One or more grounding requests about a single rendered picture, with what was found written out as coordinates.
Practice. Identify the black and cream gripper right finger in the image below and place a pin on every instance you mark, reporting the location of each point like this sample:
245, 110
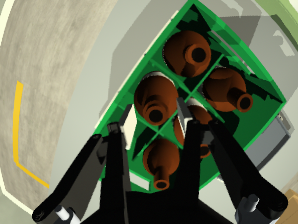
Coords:
255, 199

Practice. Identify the green bottle crate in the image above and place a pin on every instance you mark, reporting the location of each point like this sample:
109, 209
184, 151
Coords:
246, 127

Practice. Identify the grey rectangular tray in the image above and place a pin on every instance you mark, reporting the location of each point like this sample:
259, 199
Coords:
268, 144

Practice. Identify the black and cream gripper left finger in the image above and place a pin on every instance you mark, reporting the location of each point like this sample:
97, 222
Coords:
70, 199

